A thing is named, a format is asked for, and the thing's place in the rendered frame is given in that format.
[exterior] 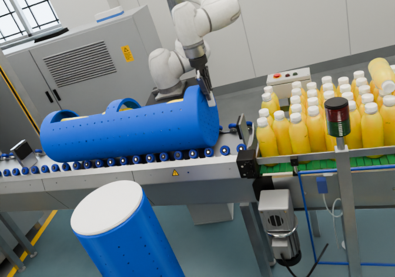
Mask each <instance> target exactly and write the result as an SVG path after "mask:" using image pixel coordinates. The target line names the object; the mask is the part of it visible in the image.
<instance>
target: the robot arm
mask: <svg viewBox="0 0 395 277"><path fill-rule="evenodd" d="M188 1H190V2H194V3H197V4H199V5H200V9H196V8H195V7H194V6H193V5H192V4H191V3H190V2H188ZM167 3H168V7H169V11H170V15H171V17H172V21H173V26H174V29H175V32H176V35H177V39H176V41H175V50H174V51H171V52H169V50H168V49H165V48H159V49H156V50H154V51H153V52H151V53H150V55H149V59H148V63H149V70H150V73H151V76H152V78H153V80H154V82H155V84H156V86H157V89H154V90H153V91H152V94H153V95H157V97H156V98H155V99H156V101H158V100H160V99H165V98H170V97H173V96H181V95H182V94H183V93H182V92H183V90H184V87H185V85H186V84H187V80H184V81H181V80H180V77H181V76H182V75H183V74H184V73H187V72H189V71H191V70H194V69H196V74H197V76H196V77H195V79H196V80H197V82H198V84H199V86H200V89H201V91H202V93H203V95H205V96H206V99H207V102H208V105H209V107H212V106H216V103H215V100H214V97H213V94H212V90H213V89H211V88H212V84H211V80H210V75H209V70H208V66H205V64H206V63H207V60H208V58H209V57H210V47H209V44H208V43H207V42H206V41H205V40H204V39H203V36H205V35H206V34H208V33H210V32H213V31H218V30H220V29H222V28H225V27H227V26H229V25H230V24H232V23H234V21H236V20H237V19H238V17H239V15H240V13H241V6H240V3H239V1H238V0H167Z"/></svg>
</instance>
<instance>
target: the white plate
mask: <svg viewBox="0 0 395 277"><path fill-rule="evenodd" d="M142 196H143V192H142V188H141V187H140V185H139V184H138V183H136V182H134V181H116V182H112V183H109V184H107V185H104V186H102V187H100V188H98V189H97V190H95V191H93V192H92V193H90V194H89V195H88V196H87V197H86V198H84V199H83V200H82V201H81V202H80V204H79V205H78V206H77V207H76V209H75V210H74V212H73V214H72V217H71V227H72V229H73V230H74V231H75V232H76V233H78V234H80V235H97V234H100V233H104V232H107V231H109V230H111V229H113V228H115V227H117V226H118V225H120V224H121V223H123V222H124V221H126V220H127V219H128V218H129V217H130V216H131V215H132V214H133V213H134V212H135V211H136V209H137V208H138V206H139V204H140V202H141V200H142Z"/></svg>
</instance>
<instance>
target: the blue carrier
mask: <svg viewBox="0 0 395 277"><path fill-rule="evenodd" d="M213 97H214V96H213ZM214 100H215V97H214ZM215 103H216V101H215ZM122 104H124V105H125V106H126V107H127V108H132V109H131V110H127V111H120V112H119V110H120V108H121V106H122ZM74 117H80V116H79V115H78V114H77V113H75V112H74V111H71V110H67V109H65V110H61V111H55V112H52V113H50V114H49V115H47V116H46V118H45V119H44V120H43V122H42V125H41V129H40V140H41V145H42V148H43V150H44V152H45V153H46V154H47V156H48V157H49V158H51V159H52V160H53V161H55V162H59V163H65V162H75V161H86V160H94V159H105V158H115V157H121V156H132V155H143V154H149V153H159V152H170V151H181V150H187V149H197V148H207V147H213V146H214V145H215V144H216V142H217V139H218V136H219V114H218V110H217V105H216V106H212V107H209V105H208V102H207V99H206V96H205V95H203V93H202V91H201V89H200V86H199V85H194V86H190V87H188V88H187V89H186V91H185V94H184V97H183V101H179V102H172V103H168V104H167V102H166V103H162V104H155V105H148V106H142V107H141V106H140V105H139V103H138V102H137V101H135V100H134V99H132V98H125V99H118V100H115V101H113V102H111V103H110V104H109V106H108V107H107V109H106V112H105V114H97V115H90V116H88V117H85V118H78V119H72V120H68V121H61V120H62V119H63V118H74Z"/></svg>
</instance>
